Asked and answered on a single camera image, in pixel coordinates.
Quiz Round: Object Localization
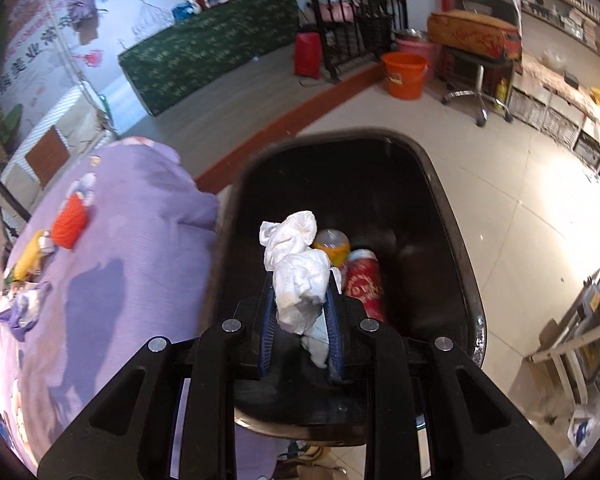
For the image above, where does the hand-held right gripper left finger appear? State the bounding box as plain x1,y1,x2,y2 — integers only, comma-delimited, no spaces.
37,275,277,480

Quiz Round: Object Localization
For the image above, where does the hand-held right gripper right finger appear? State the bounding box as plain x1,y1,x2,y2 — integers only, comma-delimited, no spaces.
324,280,565,480

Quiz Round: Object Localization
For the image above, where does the red cylindrical snack can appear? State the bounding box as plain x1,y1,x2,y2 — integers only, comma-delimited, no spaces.
341,248,388,323

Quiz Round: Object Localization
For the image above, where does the white tissue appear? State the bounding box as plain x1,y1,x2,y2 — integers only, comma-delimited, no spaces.
259,210,343,368

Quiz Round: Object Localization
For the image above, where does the orange juice bottle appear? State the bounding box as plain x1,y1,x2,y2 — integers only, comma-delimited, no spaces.
312,228,352,268

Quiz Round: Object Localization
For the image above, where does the black plastic bin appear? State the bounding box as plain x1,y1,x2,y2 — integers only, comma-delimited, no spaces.
200,127,486,448

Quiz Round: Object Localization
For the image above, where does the orange foam fruit net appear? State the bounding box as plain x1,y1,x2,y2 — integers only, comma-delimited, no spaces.
50,194,90,251

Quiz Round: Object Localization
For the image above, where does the purple white plastic wrapper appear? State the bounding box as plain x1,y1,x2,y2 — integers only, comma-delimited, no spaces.
0,280,53,341

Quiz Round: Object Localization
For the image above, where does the yellow foam fruit net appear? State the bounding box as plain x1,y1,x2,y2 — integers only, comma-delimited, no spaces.
12,230,56,281

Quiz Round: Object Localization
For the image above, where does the purple floral bedsheet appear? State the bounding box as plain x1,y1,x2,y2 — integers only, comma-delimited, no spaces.
0,137,291,480

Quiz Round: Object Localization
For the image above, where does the white framed furniture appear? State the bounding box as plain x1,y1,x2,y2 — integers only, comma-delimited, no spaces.
530,250,600,406

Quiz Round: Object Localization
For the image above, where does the white plastic bag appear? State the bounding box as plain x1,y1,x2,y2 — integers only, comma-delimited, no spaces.
565,400,600,461

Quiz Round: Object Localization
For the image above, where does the orange plastic bucket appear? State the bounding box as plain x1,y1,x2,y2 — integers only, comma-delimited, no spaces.
380,51,429,101

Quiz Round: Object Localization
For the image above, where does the red bag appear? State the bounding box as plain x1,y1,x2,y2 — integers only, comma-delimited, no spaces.
293,31,323,80

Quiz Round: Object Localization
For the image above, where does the green patterned counter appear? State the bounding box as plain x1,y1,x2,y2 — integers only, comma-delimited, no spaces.
117,0,301,117

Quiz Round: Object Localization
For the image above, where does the orange cushion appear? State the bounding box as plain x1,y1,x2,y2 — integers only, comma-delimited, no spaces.
25,125,71,186

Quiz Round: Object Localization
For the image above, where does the white swing sofa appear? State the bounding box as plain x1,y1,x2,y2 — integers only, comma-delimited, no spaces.
0,84,118,196

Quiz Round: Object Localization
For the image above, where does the black metal rack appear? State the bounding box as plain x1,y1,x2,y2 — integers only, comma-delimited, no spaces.
307,0,411,83

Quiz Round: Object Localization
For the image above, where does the pink plastic basin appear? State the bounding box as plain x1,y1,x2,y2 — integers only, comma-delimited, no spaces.
395,35,438,81

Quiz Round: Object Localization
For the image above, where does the chrome swivel stool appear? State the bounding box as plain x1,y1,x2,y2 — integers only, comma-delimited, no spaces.
440,45,516,127

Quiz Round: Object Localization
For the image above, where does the white wicker drawer unit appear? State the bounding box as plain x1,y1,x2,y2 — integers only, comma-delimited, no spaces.
507,52,600,198

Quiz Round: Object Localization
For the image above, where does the tall banana leaf plant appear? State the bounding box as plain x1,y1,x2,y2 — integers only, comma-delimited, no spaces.
0,60,26,176

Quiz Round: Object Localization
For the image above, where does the blue bag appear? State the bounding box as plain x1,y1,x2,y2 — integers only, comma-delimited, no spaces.
172,1,201,23

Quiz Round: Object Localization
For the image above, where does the patterned wooden box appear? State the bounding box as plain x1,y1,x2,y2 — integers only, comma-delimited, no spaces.
426,10,523,63

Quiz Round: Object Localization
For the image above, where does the black metal bed frame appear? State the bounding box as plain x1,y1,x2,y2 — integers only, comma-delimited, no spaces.
0,150,33,223

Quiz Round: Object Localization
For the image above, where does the large printed wall banner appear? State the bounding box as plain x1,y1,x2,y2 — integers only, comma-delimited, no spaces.
0,0,201,131

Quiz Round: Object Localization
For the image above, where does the wall shelf with jars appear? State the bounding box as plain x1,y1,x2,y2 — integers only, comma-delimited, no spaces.
520,0,600,56

